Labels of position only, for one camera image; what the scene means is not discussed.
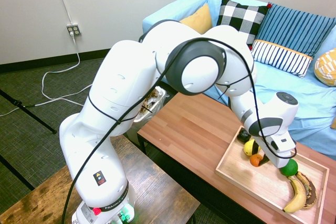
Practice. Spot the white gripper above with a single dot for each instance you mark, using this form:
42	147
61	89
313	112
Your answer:
279	159

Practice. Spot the orange tangerine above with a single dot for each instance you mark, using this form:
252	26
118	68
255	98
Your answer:
255	160

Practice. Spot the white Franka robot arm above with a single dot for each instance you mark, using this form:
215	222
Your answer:
126	98

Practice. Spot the light wooden tray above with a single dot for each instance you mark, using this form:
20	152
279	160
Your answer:
241	179

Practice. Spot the yellow lemon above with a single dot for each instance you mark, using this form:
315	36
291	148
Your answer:
248	148

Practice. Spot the black avocado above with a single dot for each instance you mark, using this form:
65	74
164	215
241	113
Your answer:
242	136

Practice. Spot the dark green lime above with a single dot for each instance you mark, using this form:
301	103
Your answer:
290	169

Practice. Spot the yellow banana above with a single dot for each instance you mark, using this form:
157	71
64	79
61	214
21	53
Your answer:
298	195

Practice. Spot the brown overripe banana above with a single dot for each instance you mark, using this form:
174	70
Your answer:
311	190

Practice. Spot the light blue sofa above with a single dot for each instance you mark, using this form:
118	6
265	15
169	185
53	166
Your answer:
315	103

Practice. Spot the reddish wooden coffee table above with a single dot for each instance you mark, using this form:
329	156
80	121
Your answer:
189	129

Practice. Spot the small brown object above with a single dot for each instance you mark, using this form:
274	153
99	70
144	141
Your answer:
334	123

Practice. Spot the navy white striped pillow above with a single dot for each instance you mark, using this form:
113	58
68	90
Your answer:
281	57

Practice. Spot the yellow white patterned pillow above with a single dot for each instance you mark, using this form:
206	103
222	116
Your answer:
326	68

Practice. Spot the dark rustic wooden table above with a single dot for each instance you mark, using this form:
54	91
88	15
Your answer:
157	195

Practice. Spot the white trash bin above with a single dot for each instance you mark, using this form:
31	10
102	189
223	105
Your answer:
160	104

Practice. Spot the crumpled brown paper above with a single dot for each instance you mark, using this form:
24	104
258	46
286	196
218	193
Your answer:
153	98

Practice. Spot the blue striped pillow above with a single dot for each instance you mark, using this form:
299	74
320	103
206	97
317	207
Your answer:
294	30

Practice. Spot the black white checkered pillow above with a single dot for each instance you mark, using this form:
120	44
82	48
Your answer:
239	15

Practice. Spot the plain yellow pillow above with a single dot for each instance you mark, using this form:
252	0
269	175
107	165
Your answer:
199	19

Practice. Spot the black tripod stand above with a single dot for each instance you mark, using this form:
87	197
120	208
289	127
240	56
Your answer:
34	115

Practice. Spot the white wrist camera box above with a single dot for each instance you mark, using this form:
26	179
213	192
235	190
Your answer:
284	142

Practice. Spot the wall power outlet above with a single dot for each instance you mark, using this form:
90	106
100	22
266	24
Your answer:
73	30

